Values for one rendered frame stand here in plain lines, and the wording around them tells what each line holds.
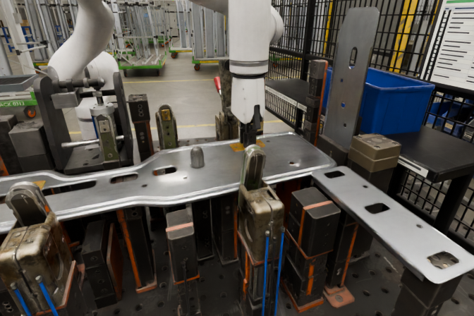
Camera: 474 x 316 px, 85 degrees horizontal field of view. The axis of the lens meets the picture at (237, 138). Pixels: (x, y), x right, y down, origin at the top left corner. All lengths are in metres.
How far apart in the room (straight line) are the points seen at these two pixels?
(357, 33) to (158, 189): 0.57
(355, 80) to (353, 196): 0.29
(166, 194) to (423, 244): 0.45
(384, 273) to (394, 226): 0.35
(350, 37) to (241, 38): 0.30
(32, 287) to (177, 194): 0.25
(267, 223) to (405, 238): 0.22
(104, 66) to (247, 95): 0.67
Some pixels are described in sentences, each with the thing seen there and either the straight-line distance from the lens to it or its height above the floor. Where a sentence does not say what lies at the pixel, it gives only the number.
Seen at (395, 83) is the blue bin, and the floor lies 1.13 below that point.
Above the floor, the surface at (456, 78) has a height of 1.17.
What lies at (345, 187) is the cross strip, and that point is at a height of 1.00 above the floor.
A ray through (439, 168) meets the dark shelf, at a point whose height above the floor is 1.03.
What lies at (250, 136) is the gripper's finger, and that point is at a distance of 0.61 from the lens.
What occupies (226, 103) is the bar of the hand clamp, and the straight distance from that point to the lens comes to 0.75.
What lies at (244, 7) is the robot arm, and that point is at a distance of 0.54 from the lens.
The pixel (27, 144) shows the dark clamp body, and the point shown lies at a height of 1.04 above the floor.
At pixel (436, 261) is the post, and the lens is 0.52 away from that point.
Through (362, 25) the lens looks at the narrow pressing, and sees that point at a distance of 0.70.
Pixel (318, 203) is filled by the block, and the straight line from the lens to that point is 0.56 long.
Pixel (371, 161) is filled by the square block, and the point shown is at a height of 1.03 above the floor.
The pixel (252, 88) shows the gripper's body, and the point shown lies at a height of 1.19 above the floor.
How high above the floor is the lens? 1.32
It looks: 25 degrees down
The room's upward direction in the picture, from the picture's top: straight up
